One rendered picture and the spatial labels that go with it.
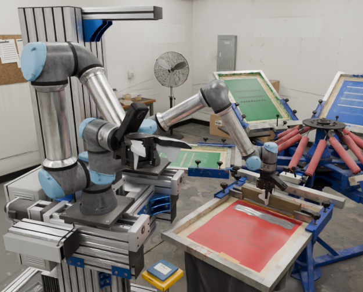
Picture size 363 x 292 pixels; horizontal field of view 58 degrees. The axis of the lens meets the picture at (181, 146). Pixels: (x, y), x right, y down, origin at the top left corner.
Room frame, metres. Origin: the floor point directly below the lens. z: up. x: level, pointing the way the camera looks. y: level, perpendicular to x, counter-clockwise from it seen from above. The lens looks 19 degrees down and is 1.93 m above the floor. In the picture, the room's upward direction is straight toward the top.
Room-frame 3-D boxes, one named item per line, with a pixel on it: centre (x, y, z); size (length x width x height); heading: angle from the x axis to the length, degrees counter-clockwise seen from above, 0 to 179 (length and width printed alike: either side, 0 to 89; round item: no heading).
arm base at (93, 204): (1.18, 0.34, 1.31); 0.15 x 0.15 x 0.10
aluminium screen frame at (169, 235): (1.51, -0.37, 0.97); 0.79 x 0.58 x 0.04; 140
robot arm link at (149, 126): (1.66, 0.19, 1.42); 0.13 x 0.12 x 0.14; 171
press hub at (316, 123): (2.32, -1.05, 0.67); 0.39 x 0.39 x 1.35
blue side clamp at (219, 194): (1.87, -0.31, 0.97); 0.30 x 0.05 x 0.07; 140
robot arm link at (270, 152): (1.68, -0.49, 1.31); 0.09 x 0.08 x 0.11; 81
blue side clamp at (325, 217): (1.52, -0.74, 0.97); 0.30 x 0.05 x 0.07; 140
